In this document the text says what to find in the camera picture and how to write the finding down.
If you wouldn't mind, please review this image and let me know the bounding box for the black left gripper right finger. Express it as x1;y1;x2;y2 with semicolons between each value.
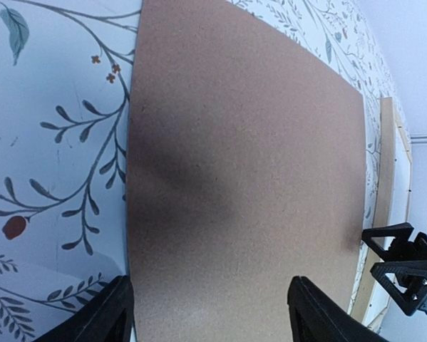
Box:
287;276;386;342

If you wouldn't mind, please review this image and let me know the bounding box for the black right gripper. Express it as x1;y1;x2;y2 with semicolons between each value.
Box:
361;222;427;316

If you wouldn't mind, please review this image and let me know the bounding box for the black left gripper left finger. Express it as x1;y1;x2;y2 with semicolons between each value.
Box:
36;276;133;342

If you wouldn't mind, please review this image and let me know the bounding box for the photo with white border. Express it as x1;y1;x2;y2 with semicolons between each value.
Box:
361;124;412;332

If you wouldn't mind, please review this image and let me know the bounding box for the floral patterned table cover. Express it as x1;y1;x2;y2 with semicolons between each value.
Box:
0;0;406;342

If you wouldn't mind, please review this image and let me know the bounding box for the light wooden picture frame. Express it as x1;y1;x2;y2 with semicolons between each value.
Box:
351;97;413;333

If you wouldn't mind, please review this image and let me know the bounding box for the brown backing board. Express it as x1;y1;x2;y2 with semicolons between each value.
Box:
126;1;366;341

